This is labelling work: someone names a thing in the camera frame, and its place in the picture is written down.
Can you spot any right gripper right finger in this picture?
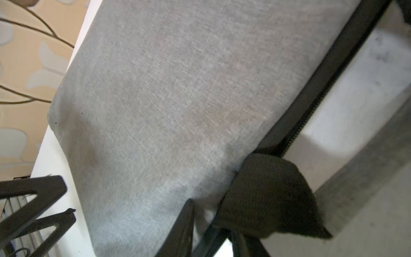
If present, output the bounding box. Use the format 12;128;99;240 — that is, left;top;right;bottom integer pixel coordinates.
230;231;270;257

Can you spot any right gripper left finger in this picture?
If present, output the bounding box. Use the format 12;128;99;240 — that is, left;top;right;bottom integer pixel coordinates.
155;199;194;257

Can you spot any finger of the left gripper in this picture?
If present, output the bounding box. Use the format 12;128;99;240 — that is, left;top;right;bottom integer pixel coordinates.
1;176;67;247
0;208;77;257

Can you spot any grey laptop bag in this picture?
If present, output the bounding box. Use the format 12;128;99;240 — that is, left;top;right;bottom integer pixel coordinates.
315;100;411;240
48;1;389;257

